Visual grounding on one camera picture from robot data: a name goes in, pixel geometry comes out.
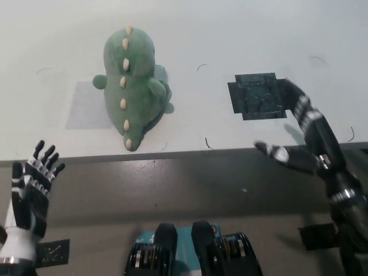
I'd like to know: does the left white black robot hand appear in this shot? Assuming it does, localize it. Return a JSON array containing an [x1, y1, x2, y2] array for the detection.
[[0, 139, 67, 260]]

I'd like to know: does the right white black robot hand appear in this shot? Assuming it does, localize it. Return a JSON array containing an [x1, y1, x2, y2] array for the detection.
[[254, 77, 361, 202]]

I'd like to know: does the green plush dinosaur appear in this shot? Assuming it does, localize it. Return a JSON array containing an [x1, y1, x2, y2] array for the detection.
[[91, 25, 175, 152]]

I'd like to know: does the black floor tape square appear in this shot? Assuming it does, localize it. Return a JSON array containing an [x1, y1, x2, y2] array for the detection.
[[35, 239, 71, 267], [298, 222, 339, 251]]

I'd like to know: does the black tape patch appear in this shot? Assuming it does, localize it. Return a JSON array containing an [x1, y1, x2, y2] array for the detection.
[[227, 72, 289, 121]]

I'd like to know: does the grey tape patch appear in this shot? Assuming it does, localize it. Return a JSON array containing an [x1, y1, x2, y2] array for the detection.
[[65, 80, 112, 130]]

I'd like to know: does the black teal robot torso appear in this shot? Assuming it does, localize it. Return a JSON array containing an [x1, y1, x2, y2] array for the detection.
[[123, 219, 264, 276]]

